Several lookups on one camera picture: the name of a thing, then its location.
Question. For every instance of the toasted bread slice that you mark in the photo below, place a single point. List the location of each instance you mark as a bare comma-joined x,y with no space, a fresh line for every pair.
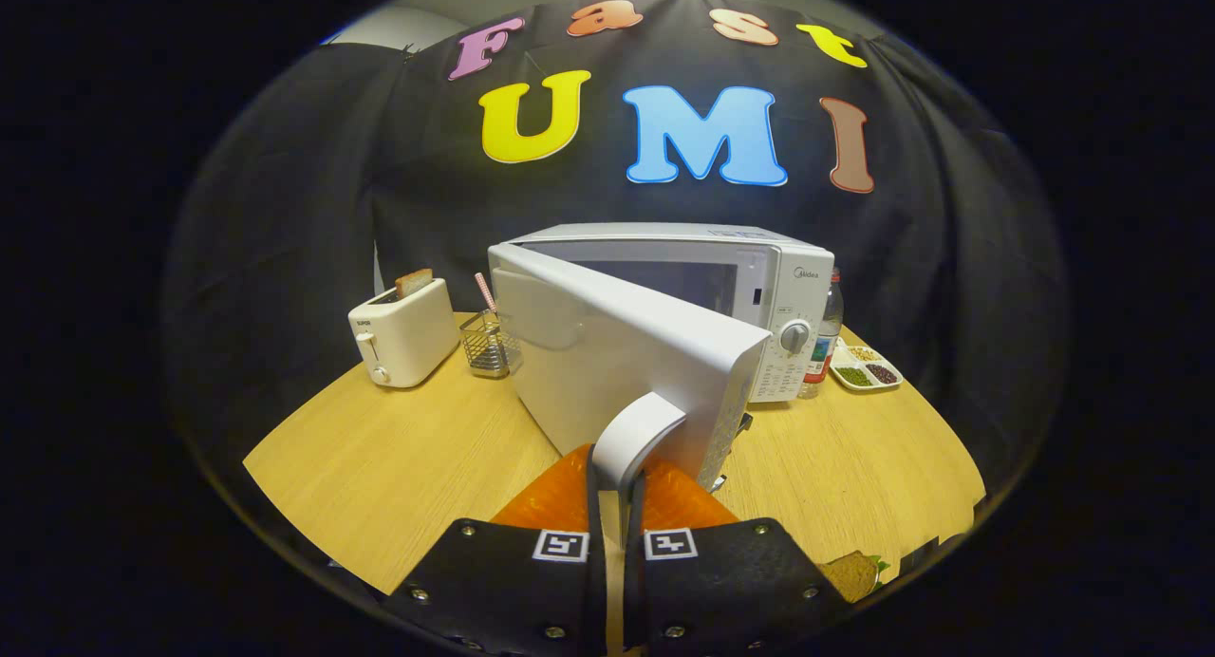
415,283

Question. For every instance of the white divided dish of beans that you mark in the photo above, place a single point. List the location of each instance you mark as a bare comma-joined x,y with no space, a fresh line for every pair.
864,367

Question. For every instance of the clear plastic bottle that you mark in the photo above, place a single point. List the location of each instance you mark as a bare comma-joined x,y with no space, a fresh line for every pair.
822,344

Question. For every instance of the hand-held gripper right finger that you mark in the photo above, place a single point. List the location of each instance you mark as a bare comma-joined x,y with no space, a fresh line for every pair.
731,591

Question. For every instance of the white microwave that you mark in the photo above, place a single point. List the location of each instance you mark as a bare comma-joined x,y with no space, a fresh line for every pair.
626,353

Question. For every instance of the white toaster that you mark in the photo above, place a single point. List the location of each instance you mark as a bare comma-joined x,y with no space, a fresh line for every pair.
408,339

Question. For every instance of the brown bread lettuce sandwich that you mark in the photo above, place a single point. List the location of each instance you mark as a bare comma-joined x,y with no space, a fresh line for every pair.
850,574

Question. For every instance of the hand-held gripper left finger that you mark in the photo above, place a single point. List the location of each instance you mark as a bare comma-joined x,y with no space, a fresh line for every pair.
503,591

